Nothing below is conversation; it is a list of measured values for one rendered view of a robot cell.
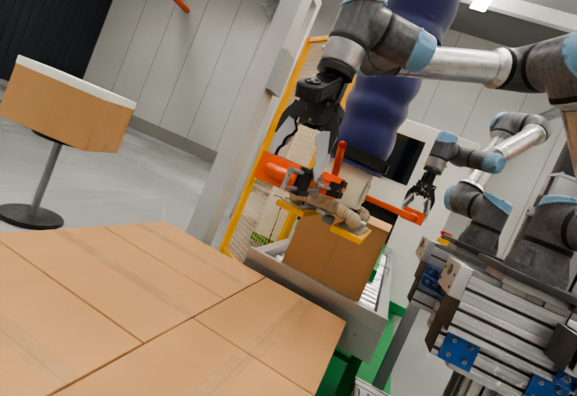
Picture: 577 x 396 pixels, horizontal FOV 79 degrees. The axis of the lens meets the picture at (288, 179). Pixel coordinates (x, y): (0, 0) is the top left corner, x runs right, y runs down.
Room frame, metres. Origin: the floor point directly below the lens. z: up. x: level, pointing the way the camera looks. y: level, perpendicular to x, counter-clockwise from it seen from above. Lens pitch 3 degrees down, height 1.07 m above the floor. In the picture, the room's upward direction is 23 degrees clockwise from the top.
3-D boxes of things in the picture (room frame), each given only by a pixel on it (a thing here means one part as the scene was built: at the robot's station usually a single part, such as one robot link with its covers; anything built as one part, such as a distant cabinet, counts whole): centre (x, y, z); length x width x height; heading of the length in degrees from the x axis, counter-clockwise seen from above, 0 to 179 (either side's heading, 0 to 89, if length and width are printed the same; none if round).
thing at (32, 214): (2.36, 1.55, 0.31); 0.40 x 0.40 x 0.62
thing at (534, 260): (0.96, -0.72, 1.09); 0.15 x 0.15 x 0.10
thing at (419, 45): (0.70, -0.10, 1.36); 0.11 x 0.11 x 0.08; 13
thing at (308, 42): (2.75, 0.09, 1.05); 0.87 x 0.10 x 2.10; 34
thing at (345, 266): (1.89, -0.41, 0.75); 0.60 x 0.40 x 0.40; 162
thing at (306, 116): (0.67, -0.01, 1.20); 0.09 x 0.08 x 0.12; 162
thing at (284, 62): (2.56, 0.35, 1.62); 0.20 x 0.05 x 0.30; 162
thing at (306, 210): (1.24, -0.09, 0.95); 0.34 x 0.10 x 0.05; 162
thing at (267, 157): (0.64, 0.01, 1.05); 0.08 x 0.07 x 0.05; 162
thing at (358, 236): (1.18, -0.27, 0.95); 0.34 x 0.10 x 0.05; 162
